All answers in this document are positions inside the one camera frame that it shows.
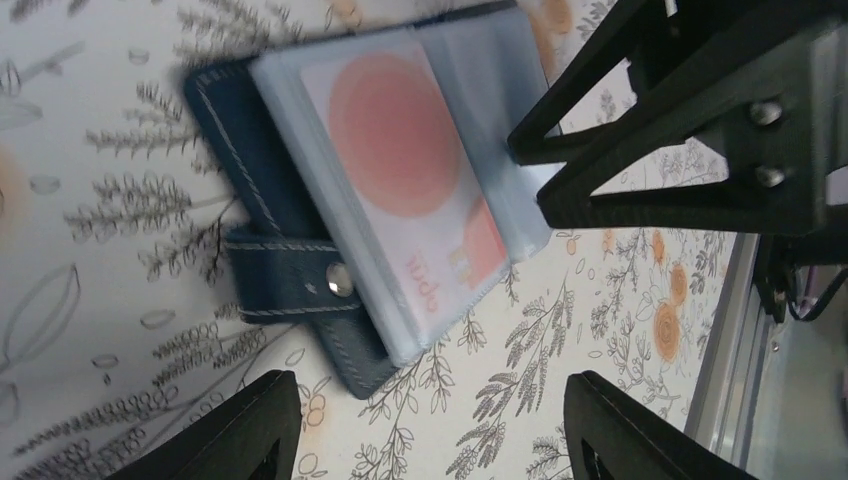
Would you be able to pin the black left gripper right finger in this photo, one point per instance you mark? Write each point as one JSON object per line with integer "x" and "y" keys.
{"x": 609, "y": 435}

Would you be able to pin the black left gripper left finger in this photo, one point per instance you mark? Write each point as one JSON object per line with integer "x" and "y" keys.
{"x": 252, "y": 435}

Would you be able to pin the blue leather card holder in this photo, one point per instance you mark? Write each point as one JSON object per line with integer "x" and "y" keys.
{"x": 306, "y": 254}

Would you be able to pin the red circle card in holder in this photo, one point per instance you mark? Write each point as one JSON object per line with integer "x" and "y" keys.
{"x": 395, "y": 140}

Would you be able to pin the aluminium rail frame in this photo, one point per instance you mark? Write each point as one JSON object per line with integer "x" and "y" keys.
{"x": 736, "y": 402}

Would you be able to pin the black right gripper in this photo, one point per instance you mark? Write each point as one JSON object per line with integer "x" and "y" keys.
{"x": 762, "y": 79}

